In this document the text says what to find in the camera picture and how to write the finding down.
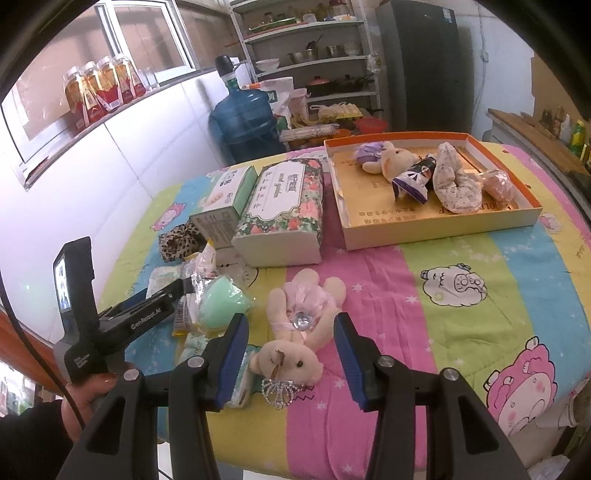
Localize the green white mask box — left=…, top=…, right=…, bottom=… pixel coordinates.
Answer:
left=189, top=166, right=259, bottom=247

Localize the green sponge ball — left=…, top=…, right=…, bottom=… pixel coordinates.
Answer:
left=173, top=270, right=256, bottom=337

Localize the aluminium sliding window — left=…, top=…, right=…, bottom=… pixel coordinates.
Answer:
left=0, top=0, right=232, bottom=188

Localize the orange-rimmed cardboard box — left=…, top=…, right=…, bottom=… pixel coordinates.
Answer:
left=323, top=131, right=544, bottom=252

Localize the purple dress bear plush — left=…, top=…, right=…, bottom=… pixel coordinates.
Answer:
left=353, top=141, right=423, bottom=185

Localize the orange wooden board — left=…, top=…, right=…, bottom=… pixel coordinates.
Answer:
left=0, top=309, right=61, bottom=393

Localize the white metal shelf rack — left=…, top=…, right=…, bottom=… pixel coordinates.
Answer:
left=228, top=0, right=384, bottom=134

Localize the pink dress bear plush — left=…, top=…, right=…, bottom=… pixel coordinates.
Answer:
left=249, top=268, right=347, bottom=409

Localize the red plastic basket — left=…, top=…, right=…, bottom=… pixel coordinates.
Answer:
left=358, top=117, right=389, bottom=136

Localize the blue water jug with pump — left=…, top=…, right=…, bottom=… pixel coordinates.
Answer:
left=210, top=55, right=284, bottom=155

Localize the person's left hand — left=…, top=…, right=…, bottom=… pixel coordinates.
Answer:
left=61, top=364, right=140, bottom=445

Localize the person's left forearm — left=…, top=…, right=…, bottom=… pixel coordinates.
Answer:
left=0, top=399, right=79, bottom=480

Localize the plush bunny purple dress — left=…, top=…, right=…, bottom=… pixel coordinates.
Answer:
left=392, top=157, right=439, bottom=204

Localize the egg tray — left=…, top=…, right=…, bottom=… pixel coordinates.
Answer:
left=318, top=102, right=363, bottom=123

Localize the small white tissue packet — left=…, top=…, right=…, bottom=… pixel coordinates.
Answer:
left=147, top=265, right=190, bottom=296
left=178, top=332, right=213, bottom=365

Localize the floral tissue pack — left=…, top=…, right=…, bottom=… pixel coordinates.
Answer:
left=231, top=157, right=324, bottom=268

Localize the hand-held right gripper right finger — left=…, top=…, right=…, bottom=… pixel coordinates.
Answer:
left=333, top=312, right=529, bottom=480

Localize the floral fabric pouch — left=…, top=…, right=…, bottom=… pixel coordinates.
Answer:
left=431, top=142, right=485, bottom=215

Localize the black refrigerator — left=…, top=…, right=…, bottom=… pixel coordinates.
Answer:
left=375, top=0, right=474, bottom=134

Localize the white yellow snack packet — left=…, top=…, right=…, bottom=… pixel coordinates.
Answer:
left=185, top=237, right=222, bottom=280

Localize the row of shelf jars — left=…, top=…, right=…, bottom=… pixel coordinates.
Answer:
left=263, top=0, right=361, bottom=24

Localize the colourful striped printed blanket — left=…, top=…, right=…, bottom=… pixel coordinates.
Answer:
left=99, top=138, right=591, bottom=472

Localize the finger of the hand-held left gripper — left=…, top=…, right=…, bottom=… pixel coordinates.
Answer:
left=139, top=276, right=200, bottom=308

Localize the white pink bag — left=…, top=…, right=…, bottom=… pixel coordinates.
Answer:
left=288, top=89, right=309, bottom=123

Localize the green tray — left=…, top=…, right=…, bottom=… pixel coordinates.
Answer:
left=249, top=17, right=298, bottom=32

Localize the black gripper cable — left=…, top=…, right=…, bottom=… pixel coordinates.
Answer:
left=0, top=272, right=93, bottom=430

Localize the white flour bag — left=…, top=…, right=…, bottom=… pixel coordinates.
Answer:
left=259, top=78, right=296, bottom=116

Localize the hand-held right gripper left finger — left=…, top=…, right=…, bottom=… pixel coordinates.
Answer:
left=55, top=313, right=251, bottom=480

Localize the cardboard wall panel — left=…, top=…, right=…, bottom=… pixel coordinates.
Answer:
left=531, top=55, right=591, bottom=116

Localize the pink item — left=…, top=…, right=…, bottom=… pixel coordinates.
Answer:
left=478, top=168, right=518, bottom=208

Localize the red label oil bottle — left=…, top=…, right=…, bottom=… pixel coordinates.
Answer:
left=64, top=67, right=93, bottom=127
left=99, top=56, right=125, bottom=109
left=115, top=53, right=146, bottom=100
left=83, top=62, right=112, bottom=118

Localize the green bottle with yellow cap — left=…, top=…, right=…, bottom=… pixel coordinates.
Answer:
left=569, top=120, right=588, bottom=158

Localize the black wok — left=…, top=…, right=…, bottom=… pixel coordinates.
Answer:
left=332, top=74, right=375, bottom=95

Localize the leopard print scarf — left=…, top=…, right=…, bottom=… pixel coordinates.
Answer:
left=159, top=222, right=208, bottom=264

